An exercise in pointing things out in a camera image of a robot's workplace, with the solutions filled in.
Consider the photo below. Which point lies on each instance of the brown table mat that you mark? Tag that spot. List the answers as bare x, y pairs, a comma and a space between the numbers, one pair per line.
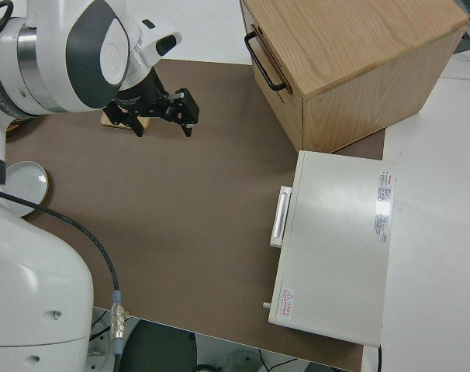
180, 213

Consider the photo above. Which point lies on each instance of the gray round plate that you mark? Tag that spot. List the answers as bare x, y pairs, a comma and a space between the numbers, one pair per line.
25, 186

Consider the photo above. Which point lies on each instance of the round wicker basket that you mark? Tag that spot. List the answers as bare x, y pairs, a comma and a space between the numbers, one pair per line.
19, 126

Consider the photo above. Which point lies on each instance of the white toaster oven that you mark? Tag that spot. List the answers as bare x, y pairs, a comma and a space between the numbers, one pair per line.
336, 252

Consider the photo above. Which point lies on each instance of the wooden mug rack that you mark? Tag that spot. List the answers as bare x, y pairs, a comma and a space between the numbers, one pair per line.
104, 120

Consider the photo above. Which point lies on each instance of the wooden drawer cabinet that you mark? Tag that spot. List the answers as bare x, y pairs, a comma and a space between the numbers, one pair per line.
355, 58

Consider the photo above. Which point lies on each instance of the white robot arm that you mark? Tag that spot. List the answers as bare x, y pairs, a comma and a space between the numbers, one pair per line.
25, 271

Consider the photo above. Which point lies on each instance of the red warning sticker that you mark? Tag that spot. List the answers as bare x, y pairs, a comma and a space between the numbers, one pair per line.
288, 302

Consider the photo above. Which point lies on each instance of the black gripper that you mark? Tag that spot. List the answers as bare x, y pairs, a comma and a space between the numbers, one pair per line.
142, 97

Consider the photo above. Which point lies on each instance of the white text label sticker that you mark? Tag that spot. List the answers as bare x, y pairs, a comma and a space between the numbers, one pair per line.
383, 209

